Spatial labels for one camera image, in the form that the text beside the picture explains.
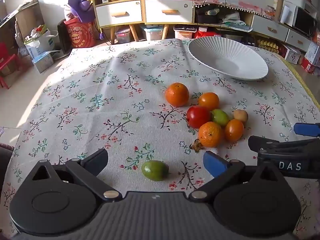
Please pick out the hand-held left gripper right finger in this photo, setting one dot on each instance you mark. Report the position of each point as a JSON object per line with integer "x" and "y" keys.
{"x": 216, "y": 163}

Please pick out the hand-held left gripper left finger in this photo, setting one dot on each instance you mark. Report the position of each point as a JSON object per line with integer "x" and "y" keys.
{"x": 99, "y": 160}

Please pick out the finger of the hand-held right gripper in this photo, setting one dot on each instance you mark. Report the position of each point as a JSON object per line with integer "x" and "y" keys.
{"x": 305, "y": 129}
{"x": 275, "y": 145}

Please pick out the orange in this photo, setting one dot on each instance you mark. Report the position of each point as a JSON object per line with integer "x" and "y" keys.
{"x": 177, "y": 94}
{"x": 210, "y": 134}

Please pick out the orange tomato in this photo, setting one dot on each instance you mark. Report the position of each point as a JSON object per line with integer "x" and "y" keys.
{"x": 234, "y": 130}

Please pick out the small beige round fruit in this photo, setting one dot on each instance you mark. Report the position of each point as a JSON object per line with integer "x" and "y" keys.
{"x": 241, "y": 116}

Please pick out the green lime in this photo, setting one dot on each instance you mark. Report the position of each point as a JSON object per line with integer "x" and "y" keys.
{"x": 155, "y": 170}
{"x": 220, "y": 117}

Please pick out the red tomato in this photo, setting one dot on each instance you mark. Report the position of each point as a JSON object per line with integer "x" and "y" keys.
{"x": 197, "y": 116}

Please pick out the red-orange tomato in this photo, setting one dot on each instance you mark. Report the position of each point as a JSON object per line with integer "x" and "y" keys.
{"x": 208, "y": 101}

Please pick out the white ribbed plate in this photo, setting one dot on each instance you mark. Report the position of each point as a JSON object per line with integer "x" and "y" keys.
{"x": 225, "y": 57}

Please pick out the dried brown peel scrap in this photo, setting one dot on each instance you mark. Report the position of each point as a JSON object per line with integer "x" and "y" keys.
{"x": 196, "y": 146}

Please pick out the floral tablecloth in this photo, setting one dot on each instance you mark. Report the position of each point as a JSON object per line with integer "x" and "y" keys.
{"x": 100, "y": 92}

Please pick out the yellow egg trays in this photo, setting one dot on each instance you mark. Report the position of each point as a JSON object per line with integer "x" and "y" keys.
{"x": 268, "y": 45}

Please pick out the white low cabinet drawer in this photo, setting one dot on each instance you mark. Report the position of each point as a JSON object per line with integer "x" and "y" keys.
{"x": 270, "y": 28}

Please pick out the black microwave oven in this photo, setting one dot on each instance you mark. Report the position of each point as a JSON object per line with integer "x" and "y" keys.
{"x": 303, "y": 21}

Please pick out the light blue tissue box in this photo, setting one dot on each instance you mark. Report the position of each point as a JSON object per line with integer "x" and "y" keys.
{"x": 43, "y": 62}

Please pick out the glass jar with orange contents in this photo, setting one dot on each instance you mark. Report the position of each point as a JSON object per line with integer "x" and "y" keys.
{"x": 270, "y": 12}

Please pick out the low wooden side cabinet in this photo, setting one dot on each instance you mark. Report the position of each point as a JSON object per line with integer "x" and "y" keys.
{"x": 250, "y": 17}

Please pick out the red printed bucket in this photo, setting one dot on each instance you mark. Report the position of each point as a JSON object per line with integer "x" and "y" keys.
{"x": 80, "y": 35}

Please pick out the black floor heater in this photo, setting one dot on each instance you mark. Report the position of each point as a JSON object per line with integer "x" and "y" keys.
{"x": 63, "y": 37}

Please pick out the red box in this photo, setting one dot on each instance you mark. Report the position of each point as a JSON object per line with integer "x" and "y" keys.
{"x": 207, "y": 33}

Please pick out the white bag with clutter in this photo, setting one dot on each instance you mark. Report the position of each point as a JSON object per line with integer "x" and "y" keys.
{"x": 40, "y": 42}

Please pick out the red plastic chair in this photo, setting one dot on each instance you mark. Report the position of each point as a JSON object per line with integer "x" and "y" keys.
{"x": 7, "y": 65}

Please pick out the clear storage box black lid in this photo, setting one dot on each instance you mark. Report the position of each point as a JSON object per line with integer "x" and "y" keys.
{"x": 183, "y": 33}

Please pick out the clear storage box blue lid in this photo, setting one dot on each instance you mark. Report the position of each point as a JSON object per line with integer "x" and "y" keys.
{"x": 153, "y": 33}

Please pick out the black bag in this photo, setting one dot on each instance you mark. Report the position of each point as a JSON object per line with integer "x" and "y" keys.
{"x": 207, "y": 17}

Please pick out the purple hat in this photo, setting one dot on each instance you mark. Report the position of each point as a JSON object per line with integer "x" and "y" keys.
{"x": 80, "y": 5}

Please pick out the white drawer with round sticker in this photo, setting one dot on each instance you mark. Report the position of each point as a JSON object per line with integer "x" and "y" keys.
{"x": 169, "y": 11}

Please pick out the wooden shelf unit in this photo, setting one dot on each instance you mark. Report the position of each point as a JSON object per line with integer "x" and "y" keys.
{"x": 22, "y": 15}

